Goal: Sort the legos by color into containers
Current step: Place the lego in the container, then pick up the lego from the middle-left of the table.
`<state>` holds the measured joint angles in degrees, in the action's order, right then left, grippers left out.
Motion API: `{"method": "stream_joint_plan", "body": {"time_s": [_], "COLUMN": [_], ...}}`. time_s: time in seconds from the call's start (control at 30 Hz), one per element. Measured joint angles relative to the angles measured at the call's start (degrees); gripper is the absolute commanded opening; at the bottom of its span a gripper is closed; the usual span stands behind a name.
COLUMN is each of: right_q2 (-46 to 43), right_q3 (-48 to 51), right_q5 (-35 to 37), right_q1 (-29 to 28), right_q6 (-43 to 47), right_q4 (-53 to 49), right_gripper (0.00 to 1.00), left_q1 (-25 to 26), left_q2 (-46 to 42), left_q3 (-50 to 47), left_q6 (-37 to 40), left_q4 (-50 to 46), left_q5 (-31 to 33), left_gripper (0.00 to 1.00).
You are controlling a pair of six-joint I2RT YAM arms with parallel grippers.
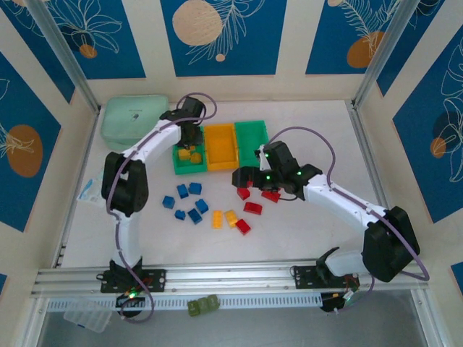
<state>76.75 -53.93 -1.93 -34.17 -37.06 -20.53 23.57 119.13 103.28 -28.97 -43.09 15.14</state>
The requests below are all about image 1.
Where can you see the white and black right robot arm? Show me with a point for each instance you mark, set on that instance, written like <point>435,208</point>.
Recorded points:
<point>347,202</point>

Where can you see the aluminium side rail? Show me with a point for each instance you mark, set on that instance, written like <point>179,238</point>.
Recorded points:
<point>68,224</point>
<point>372,162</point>

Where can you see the yellow plastic bin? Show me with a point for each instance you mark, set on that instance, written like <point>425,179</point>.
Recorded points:
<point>220,144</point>

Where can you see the blue and white plastic packet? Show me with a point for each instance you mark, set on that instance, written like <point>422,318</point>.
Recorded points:
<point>88,193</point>

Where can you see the mint green zipper pouch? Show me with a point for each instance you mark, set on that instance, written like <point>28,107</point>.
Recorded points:
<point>126,119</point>

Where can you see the clear plastic organizer box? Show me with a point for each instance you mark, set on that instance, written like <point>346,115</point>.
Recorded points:
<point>87,316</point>

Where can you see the olive green cube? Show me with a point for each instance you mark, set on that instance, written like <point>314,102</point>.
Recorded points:
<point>213,302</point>
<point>203,304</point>
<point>194,308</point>

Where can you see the black arm base connector block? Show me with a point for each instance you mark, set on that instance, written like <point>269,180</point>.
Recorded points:
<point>128,306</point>
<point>329,305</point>

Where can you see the aluminium lower frame bar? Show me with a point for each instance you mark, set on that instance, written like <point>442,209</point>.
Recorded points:
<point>30,321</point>
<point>428,318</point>

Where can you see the small blue lego brick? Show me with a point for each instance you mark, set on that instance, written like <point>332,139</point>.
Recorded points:
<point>179,214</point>

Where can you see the green plastic bin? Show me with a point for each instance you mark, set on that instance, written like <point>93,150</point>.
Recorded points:
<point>188,170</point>
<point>249,137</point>

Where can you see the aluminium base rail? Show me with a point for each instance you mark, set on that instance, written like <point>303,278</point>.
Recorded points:
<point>235,276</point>

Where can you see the aluminium frame post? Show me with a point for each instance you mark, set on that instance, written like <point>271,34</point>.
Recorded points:
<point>390,54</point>
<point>61,54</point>

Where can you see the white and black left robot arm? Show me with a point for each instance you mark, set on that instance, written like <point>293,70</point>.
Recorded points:
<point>128,231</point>

